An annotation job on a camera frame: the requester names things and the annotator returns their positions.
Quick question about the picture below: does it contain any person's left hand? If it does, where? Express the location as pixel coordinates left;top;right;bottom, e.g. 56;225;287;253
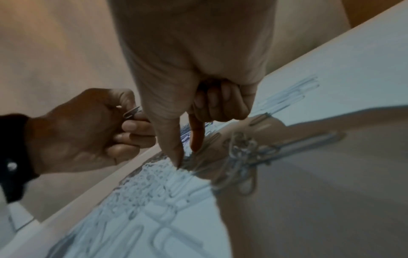
25;87;157;175

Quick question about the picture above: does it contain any person's right hand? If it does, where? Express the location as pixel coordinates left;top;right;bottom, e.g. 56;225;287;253
107;0;276;169

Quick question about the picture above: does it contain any blue paper clip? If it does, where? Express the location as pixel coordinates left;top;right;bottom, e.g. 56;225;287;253
122;105;144;119

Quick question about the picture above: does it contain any pile of mixed paper clips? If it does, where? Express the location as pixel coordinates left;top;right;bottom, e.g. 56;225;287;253
47;75;347;258

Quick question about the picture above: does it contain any black left wristband with markers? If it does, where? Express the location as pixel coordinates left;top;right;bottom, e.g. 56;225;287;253
0;113;40;204

